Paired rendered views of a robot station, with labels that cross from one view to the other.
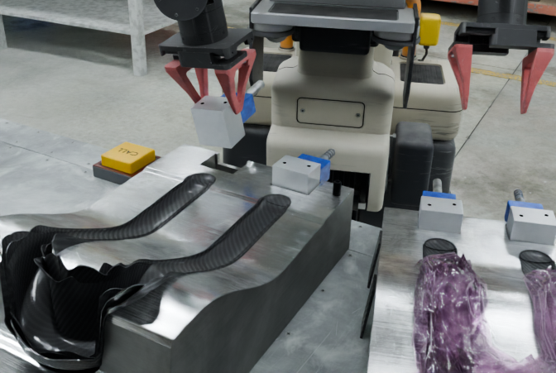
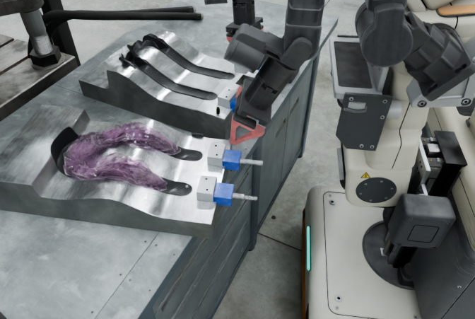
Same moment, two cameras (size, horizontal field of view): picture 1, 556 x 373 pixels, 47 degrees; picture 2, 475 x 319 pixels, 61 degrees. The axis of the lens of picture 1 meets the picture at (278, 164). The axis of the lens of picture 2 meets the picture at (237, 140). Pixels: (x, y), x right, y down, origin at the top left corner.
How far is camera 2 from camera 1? 1.17 m
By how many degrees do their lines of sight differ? 71
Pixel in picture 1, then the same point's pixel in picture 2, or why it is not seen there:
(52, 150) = not seen: hidden behind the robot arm
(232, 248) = (181, 90)
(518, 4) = (251, 88)
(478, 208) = not seen: outside the picture
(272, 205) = (210, 97)
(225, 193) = (218, 83)
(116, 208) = (206, 61)
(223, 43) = (232, 25)
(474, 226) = (214, 171)
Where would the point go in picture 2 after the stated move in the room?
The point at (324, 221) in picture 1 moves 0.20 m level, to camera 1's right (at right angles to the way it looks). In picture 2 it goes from (195, 109) to (191, 165)
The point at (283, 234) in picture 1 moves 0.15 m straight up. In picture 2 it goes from (186, 100) to (181, 51)
